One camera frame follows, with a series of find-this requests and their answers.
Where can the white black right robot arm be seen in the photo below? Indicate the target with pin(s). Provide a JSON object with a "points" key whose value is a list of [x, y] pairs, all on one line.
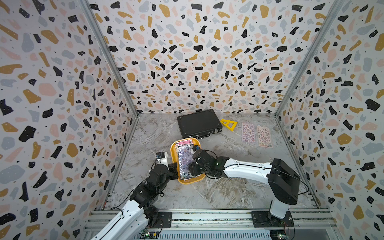
{"points": [[280, 177]]}

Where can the black briefcase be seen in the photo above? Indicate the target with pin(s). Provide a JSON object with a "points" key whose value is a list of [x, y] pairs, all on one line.
{"points": [[199, 125]]}

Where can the yellow storage tray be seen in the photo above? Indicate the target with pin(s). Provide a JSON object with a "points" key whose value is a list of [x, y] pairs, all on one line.
{"points": [[175, 160]]}

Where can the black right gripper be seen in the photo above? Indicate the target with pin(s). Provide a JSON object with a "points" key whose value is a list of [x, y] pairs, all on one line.
{"points": [[191, 169]]}

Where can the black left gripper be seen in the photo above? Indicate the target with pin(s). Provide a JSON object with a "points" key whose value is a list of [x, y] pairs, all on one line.
{"points": [[172, 168]]}

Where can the yellow triangle ruler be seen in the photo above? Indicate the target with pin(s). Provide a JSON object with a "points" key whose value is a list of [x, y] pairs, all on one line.
{"points": [[230, 125]]}

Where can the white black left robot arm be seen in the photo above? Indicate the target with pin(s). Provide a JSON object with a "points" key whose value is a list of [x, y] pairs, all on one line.
{"points": [[139, 211]]}

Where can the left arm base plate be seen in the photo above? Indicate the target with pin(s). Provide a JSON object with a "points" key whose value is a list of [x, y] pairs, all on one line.
{"points": [[160, 220]]}

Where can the pink sticker sheet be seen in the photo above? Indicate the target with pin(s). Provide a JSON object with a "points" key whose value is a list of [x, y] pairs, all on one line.
{"points": [[248, 133], [264, 137]]}

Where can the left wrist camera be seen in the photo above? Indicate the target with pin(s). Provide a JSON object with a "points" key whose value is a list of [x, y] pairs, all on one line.
{"points": [[162, 158]]}

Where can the holographic sticker sheet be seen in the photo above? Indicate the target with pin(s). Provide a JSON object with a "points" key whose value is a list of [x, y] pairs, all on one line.
{"points": [[185, 156]]}

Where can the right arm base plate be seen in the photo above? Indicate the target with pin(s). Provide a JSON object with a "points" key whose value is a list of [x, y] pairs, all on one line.
{"points": [[264, 219]]}

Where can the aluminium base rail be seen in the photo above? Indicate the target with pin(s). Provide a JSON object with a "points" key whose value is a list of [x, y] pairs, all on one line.
{"points": [[244, 224]]}

